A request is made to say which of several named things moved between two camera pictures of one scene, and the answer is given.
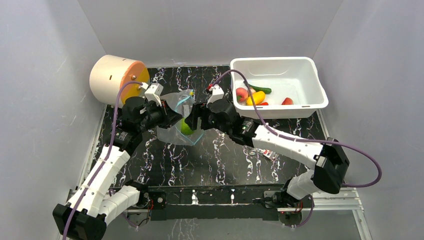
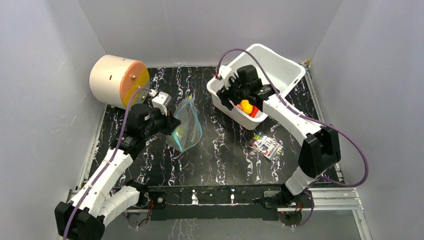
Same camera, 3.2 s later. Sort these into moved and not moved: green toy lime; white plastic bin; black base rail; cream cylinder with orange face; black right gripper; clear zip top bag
Moved: green toy lime; clear zip top bag; black right gripper; white plastic bin
Not moved: black base rail; cream cylinder with orange face
